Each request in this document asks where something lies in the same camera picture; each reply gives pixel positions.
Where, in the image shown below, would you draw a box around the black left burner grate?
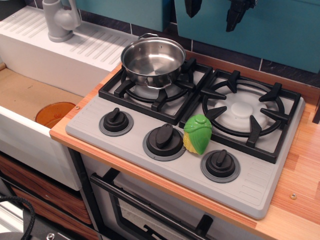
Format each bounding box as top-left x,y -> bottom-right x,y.
98,58 -> 214,125

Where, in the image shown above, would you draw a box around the white toy sink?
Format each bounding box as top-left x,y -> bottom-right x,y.
0,6 -> 137,191

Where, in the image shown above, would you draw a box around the black burner grate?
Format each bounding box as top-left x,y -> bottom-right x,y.
98,58 -> 214,125
179,70 -> 305,164

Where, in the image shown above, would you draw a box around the black right stove knob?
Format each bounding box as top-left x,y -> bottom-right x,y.
200,149 -> 241,184

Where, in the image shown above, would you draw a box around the black right burner grate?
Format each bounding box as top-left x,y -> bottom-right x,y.
179,70 -> 305,164

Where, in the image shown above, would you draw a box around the orange plastic plate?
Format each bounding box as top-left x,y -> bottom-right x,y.
35,101 -> 76,129

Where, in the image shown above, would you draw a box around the stainless steel pot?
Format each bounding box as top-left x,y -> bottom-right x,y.
120,33 -> 186,90

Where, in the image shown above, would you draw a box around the black middle stove knob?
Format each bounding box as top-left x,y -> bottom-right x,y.
142,123 -> 186,162

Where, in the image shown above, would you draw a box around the black braided cable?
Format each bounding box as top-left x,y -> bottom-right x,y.
0,195 -> 37,240

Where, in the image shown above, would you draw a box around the black left stove knob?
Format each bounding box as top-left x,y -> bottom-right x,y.
99,107 -> 134,137

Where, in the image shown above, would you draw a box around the grey toy stove top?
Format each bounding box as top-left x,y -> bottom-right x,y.
64,59 -> 306,221

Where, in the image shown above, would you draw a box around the black stove knob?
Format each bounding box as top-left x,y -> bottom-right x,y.
200,149 -> 241,184
99,107 -> 134,137
142,123 -> 186,162

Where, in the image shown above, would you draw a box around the grey toy faucet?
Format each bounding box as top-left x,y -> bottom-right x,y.
42,0 -> 81,43

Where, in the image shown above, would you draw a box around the wooden drawer fronts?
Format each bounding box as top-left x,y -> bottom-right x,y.
0,153 -> 101,240

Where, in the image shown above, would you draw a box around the green yellow toy corncob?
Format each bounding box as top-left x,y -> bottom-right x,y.
183,114 -> 212,155

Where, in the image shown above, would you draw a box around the oven door with black handle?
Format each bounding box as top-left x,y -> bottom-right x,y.
89,167 -> 218,240

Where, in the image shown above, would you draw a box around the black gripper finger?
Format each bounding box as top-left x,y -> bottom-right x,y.
226,0 -> 258,32
184,0 -> 202,18

